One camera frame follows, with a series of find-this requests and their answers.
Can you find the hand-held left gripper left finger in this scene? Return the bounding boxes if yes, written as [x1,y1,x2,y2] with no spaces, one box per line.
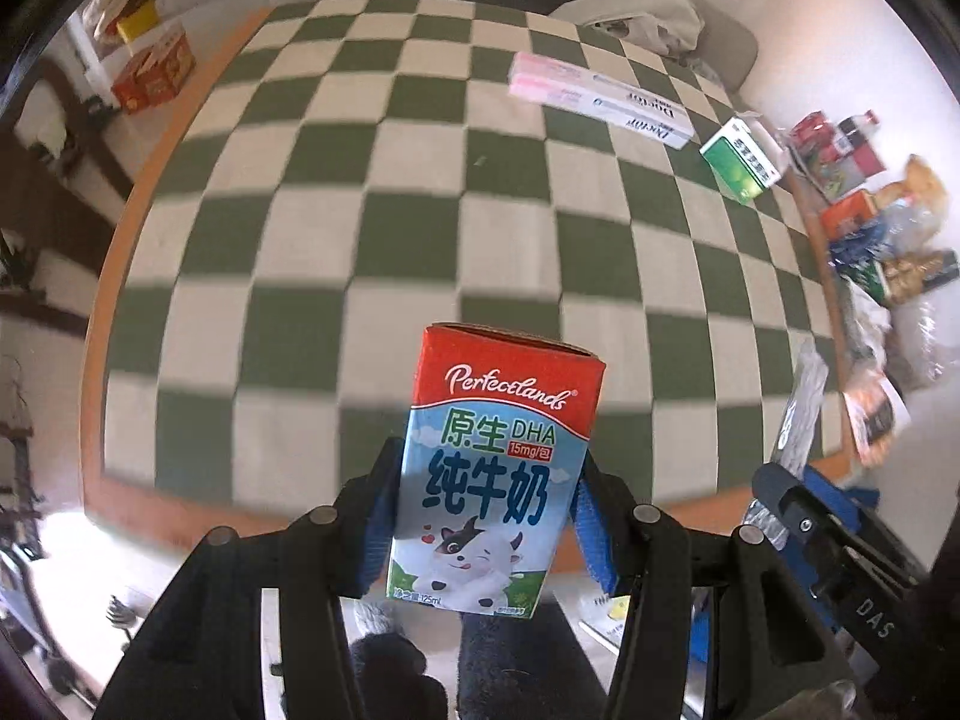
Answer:
[97,436,406,720]

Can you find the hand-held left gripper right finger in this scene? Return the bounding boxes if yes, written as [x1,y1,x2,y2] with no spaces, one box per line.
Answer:
[568,457,872,720]

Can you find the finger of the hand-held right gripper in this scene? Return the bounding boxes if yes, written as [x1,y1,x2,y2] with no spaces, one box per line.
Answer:
[754,463,931,601]

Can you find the clear blister pack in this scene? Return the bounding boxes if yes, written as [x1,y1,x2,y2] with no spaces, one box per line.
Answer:
[742,341,830,541]

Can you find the red blue milk carton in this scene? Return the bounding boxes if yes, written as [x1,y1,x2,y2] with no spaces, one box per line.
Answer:
[384,322,607,620]

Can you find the grey fuzzy slipper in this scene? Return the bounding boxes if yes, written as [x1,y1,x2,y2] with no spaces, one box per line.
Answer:
[352,600,395,638]

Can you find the orange patterned packet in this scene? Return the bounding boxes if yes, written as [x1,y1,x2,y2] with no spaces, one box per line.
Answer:
[844,375,912,466]

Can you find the person's legs in dark robe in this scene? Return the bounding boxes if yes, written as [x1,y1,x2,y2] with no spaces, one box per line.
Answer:
[352,600,623,720]

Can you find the clear plastic bag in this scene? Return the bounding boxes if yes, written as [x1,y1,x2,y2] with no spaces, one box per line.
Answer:
[885,292,960,391]

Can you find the green white checkered mat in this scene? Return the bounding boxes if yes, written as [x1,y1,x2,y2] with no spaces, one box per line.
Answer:
[79,0,863,563]

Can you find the golden snack bag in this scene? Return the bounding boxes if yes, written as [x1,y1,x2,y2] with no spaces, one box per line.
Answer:
[881,247,960,305]

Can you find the yellow snack bag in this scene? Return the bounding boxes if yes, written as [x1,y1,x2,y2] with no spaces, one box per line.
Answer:
[877,157,946,211]

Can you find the green white medicine box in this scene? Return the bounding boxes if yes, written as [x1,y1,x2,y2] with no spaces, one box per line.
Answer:
[699,114,788,202]

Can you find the cola bottle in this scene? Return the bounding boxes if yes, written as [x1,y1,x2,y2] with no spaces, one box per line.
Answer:
[836,111,890,173]

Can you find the pink white toothpaste box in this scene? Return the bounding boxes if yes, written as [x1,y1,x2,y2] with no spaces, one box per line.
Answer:
[508,52,695,151]

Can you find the dark wooden chair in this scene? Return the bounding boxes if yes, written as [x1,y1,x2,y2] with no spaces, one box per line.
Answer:
[0,52,143,338]

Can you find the beige armchair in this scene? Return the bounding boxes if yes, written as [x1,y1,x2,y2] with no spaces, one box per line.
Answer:
[697,11,758,91]

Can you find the red cardboard box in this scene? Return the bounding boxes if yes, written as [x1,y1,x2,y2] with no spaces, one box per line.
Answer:
[111,34,197,115]

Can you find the beige coat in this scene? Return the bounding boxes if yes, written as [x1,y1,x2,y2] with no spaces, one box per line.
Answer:
[551,0,706,61]

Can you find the yellow bin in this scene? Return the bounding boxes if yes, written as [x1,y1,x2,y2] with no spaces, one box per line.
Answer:
[112,0,162,42]

